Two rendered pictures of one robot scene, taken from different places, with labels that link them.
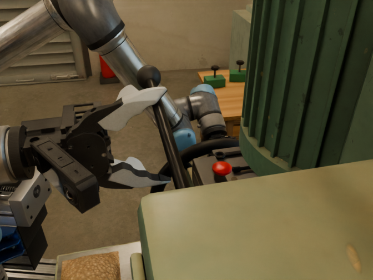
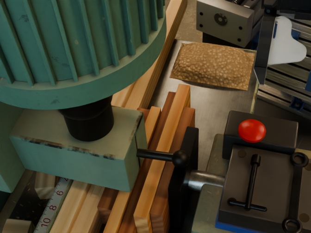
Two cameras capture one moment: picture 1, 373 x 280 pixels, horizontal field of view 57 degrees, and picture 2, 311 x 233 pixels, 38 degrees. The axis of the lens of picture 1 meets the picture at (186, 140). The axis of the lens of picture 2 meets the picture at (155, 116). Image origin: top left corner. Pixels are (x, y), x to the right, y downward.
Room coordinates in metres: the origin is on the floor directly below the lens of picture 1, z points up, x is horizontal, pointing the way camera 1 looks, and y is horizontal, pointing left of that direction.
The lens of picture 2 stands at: (0.49, -0.36, 1.42)
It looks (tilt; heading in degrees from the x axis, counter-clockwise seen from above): 50 degrees down; 123
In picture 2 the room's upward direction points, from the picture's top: 5 degrees counter-clockwise
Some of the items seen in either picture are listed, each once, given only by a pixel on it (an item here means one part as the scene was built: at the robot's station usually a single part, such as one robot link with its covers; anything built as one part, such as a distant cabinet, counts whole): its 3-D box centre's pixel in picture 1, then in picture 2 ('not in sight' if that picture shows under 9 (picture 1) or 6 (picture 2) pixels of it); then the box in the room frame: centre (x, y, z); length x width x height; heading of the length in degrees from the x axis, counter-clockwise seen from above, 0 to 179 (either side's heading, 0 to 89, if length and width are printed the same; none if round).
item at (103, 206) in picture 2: not in sight; (128, 164); (0.27, -0.10, 0.92); 0.16 x 0.02 x 0.04; 103
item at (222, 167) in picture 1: (222, 168); (251, 130); (0.41, -0.05, 1.02); 0.03 x 0.03 x 0.01
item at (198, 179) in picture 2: not in sight; (208, 182); (0.39, -0.10, 0.95); 0.09 x 0.07 x 0.09; 103
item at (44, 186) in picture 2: not in sight; (48, 181); (0.13, -0.14, 0.82); 0.04 x 0.03 x 0.03; 123
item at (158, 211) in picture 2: not in sight; (175, 172); (0.34, -0.10, 0.94); 0.16 x 0.01 x 0.07; 103
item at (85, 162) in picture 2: not in sight; (83, 143); (0.24, -0.14, 0.99); 0.14 x 0.07 x 0.09; 13
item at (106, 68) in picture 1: (106, 49); not in sight; (3.09, 0.73, 0.30); 0.19 x 0.18 x 0.60; 10
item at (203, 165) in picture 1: (233, 171); (267, 173); (0.45, -0.08, 0.99); 0.13 x 0.11 x 0.06; 103
